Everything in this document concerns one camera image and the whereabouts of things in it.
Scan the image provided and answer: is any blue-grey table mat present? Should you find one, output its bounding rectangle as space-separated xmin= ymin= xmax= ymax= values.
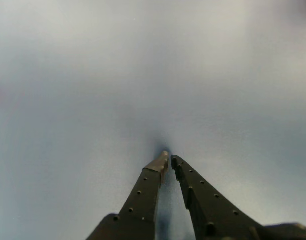
xmin=0 ymin=0 xmax=306 ymax=240

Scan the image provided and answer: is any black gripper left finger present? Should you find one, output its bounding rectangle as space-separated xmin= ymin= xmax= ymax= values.
xmin=86 ymin=150 xmax=169 ymax=240

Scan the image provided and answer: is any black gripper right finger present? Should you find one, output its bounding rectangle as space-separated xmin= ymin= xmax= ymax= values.
xmin=170 ymin=154 xmax=265 ymax=240

